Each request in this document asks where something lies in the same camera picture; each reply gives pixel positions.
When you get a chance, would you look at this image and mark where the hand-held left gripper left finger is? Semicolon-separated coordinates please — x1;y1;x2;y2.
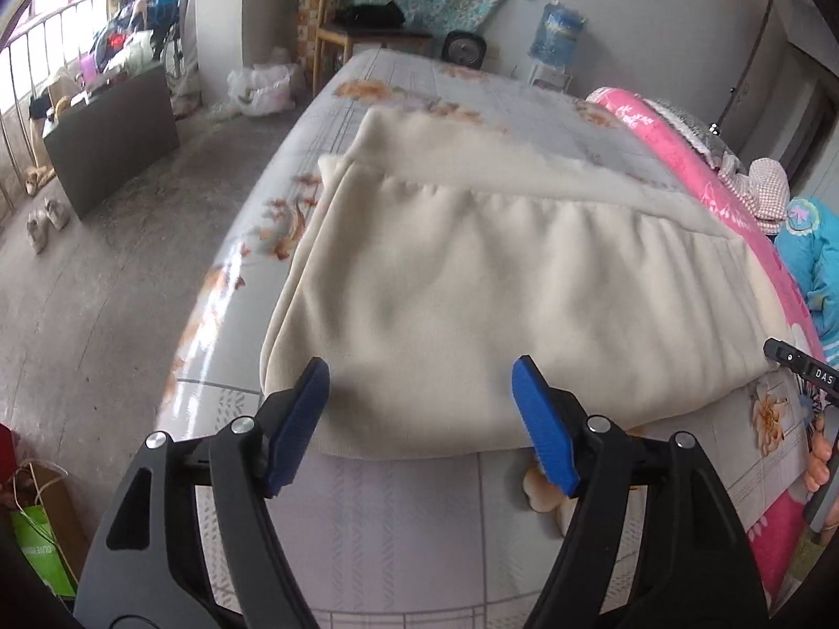
75;357;330;629

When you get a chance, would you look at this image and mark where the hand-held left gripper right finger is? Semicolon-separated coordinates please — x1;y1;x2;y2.
512;355;769;629

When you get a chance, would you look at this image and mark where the cream sweatshirt with black stripes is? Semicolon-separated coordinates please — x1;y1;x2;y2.
261;106;797;461

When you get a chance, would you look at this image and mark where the pile of clothes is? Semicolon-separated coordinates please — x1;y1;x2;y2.
88;0;181;76

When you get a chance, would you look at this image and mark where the person's right hand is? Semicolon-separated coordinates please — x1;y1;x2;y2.
805;414;833;492

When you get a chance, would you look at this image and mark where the checked cloth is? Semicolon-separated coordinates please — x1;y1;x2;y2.
737;158;791;233

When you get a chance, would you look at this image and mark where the brown paper bag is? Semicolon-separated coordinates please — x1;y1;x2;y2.
13;462;89;578

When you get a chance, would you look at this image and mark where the pink blanket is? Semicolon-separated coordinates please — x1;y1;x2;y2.
585;86;830;597

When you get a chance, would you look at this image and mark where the silver lace pillow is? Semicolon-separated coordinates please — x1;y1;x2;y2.
646;98;741;175

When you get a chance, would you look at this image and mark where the grey door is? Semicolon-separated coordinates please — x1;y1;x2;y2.
717;0;839;185

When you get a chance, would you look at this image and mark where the green paper bag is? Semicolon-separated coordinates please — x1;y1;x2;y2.
9;504;76;597

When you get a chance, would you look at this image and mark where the brown wooden stick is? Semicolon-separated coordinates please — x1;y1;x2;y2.
717;0;775;132

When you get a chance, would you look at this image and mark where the dark grey cabinet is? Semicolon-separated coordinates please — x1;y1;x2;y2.
42;60;181;219

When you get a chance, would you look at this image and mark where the white water dispenser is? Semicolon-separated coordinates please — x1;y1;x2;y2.
524;64;574;94

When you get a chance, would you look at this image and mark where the small white plastic bag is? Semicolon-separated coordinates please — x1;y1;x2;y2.
268;46;306;89

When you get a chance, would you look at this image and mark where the black fan heater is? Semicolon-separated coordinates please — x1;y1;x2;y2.
440;29;487;70

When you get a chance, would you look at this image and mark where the wooden chair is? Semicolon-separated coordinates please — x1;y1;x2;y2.
296;0;434;96

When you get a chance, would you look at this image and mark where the blue water jug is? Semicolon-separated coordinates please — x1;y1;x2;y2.
528;1;587;73

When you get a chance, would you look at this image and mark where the wheelchair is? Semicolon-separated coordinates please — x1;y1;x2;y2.
160;19;188;80

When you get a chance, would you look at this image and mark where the black bag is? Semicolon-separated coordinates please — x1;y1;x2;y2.
336;2;406;30

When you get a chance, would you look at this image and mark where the metal railing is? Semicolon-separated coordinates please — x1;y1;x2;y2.
0;0;112;211

